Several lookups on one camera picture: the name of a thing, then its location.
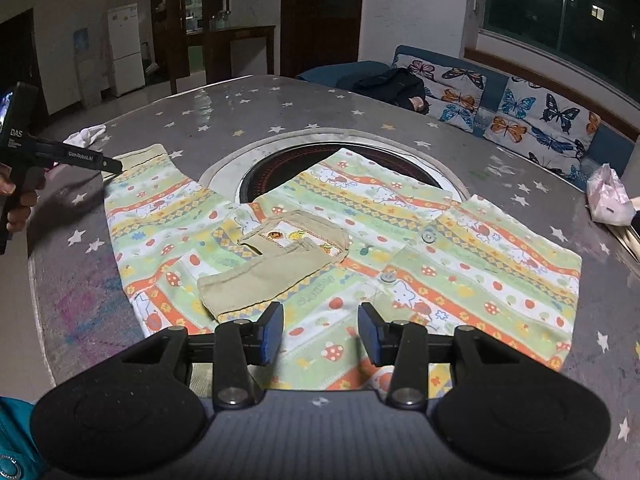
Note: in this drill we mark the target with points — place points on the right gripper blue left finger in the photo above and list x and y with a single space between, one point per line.
239 345

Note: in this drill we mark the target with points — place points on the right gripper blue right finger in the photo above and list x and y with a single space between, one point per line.
402 344

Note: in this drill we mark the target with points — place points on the colourful patterned children's shirt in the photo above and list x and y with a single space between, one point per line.
345 254

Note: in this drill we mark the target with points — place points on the operator left hand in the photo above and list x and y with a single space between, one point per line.
19 214

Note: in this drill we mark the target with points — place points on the white crumpled tissue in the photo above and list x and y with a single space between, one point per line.
86 136

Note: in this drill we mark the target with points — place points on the water dispenser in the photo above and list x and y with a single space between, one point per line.
88 68

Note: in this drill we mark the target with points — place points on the white refrigerator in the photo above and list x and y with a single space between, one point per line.
126 69

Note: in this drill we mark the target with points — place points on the grey star tablecloth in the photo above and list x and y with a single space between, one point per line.
85 316

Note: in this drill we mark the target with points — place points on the black induction cooktop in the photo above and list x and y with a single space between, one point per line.
347 159

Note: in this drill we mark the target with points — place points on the teal jacket sleeve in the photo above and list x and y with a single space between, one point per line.
19 457

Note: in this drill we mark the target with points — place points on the pink white plastic bag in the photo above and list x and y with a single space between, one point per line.
607 198

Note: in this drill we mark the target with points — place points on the left butterfly cushion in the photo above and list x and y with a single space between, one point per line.
454 93

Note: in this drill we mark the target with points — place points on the butterfly cushion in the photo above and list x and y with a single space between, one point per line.
544 127
454 93

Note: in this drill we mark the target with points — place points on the dark backpack on sofa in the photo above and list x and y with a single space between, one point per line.
398 87

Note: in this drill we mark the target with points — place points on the right butterfly cushion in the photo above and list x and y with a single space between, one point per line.
544 127

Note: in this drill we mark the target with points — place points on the blue sofa bench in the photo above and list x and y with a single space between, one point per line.
607 147

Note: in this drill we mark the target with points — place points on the black smartphone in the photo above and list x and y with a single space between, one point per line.
635 225

